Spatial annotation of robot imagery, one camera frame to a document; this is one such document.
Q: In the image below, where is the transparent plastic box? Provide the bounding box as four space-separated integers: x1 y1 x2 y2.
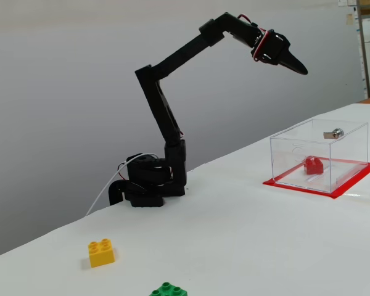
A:
269 118 369 194

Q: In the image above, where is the yellow lego brick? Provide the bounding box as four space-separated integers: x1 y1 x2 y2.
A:
88 238 117 268

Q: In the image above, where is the red white black servo wire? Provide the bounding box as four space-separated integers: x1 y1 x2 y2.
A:
236 13 260 29
251 29 271 62

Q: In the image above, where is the black table clamp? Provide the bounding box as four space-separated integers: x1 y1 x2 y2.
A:
107 180 130 207

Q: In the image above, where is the silver box lock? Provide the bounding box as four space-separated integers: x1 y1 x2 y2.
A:
323 128 345 140

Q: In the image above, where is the grey metal shelf post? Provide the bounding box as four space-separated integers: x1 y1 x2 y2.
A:
356 0 370 99

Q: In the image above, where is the white cable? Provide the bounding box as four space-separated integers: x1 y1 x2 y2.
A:
85 152 158 216

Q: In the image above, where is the red tape rectangle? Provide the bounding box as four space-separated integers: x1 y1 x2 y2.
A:
263 155 370 200

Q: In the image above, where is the red lego brick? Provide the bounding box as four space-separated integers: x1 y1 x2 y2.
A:
304 155 324 175

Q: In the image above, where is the green lego brick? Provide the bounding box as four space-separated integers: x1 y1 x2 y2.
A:
148 282 188 296

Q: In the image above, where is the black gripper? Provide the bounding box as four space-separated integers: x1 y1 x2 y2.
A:
251 28 309 76

